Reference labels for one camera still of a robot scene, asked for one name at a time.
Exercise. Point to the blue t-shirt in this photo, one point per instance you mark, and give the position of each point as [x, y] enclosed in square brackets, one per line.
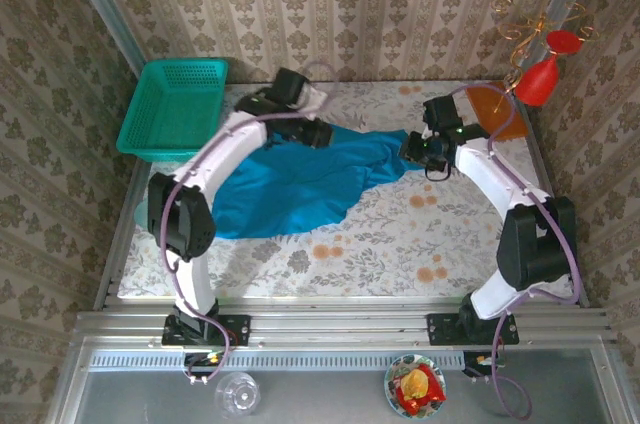
[290, 184]

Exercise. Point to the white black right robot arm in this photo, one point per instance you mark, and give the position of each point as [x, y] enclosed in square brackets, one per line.
[530, 244]

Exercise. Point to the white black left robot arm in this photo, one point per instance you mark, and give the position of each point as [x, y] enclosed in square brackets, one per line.
[230, 144]

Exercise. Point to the floral tablecloth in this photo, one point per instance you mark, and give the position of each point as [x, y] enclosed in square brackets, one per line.
[400, 244]

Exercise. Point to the teal plastic basket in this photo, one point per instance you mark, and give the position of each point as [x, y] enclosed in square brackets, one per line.
[170, 109]

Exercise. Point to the red plastic wine glass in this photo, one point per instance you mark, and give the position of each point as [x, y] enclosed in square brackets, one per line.
[537, 81]

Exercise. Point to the black adapter board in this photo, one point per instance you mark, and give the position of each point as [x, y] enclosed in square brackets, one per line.
[200, 361]
[475, 363]

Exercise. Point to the yellow orange snack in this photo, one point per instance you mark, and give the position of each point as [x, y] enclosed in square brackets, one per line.
[415, 383]

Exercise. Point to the patterned plate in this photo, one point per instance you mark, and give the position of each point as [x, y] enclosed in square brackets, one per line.
[391, 384]

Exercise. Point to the red snack packet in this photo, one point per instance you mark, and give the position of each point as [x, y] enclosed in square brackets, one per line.
[432, 396]

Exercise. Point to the grey metal shelf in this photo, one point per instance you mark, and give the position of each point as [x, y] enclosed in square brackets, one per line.
[325, 396]

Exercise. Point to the clear plastic cup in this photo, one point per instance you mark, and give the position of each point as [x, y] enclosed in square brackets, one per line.
[239, 396]

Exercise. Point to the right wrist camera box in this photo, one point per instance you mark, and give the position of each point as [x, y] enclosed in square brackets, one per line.
[440, 111]

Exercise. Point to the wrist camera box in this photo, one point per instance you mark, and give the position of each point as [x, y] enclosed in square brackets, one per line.
[440, 111]
[289, 86]

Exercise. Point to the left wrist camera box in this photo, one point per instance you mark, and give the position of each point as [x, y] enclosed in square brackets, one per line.
[289, 86]

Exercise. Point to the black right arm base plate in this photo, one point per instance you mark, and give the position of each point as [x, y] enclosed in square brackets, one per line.
[439, 330]

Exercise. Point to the aluminium frame rail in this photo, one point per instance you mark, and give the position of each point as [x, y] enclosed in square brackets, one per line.
[340, 326]

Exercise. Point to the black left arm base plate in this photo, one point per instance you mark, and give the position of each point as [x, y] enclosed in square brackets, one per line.
[239, 330]

